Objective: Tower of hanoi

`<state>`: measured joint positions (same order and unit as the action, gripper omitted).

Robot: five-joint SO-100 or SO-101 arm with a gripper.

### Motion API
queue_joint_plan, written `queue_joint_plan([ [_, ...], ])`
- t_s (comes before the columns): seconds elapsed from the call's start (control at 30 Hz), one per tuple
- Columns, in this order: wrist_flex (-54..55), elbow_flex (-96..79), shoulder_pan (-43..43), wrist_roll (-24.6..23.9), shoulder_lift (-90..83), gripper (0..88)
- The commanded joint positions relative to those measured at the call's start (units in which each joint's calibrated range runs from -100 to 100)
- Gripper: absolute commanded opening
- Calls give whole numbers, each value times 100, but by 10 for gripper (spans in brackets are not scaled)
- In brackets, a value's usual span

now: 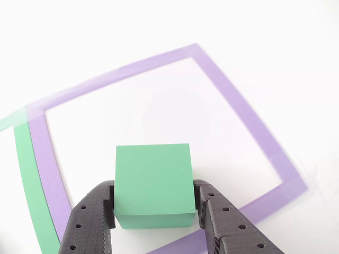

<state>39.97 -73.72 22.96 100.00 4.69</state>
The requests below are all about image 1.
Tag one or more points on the green block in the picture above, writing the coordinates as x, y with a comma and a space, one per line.
153, 177

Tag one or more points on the green tape square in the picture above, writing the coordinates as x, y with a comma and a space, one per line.
31, 185

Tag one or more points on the purple tape square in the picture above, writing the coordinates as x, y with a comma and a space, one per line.
238, 100

